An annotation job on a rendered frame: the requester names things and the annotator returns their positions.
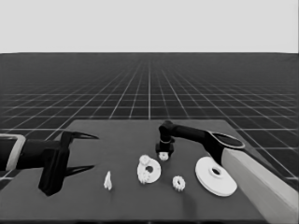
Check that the small white T-shaped piece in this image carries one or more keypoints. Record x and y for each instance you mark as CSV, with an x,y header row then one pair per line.
x,y
108,182

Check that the large thick white disc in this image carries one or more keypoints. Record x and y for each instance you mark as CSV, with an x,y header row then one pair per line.
x,y
218,185

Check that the small white gear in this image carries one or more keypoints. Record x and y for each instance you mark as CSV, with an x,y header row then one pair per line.
x,y
146,179
142,160
182,184
161,157

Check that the white round carrier with pins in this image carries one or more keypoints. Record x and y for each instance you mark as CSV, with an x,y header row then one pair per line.
x,y
157,170

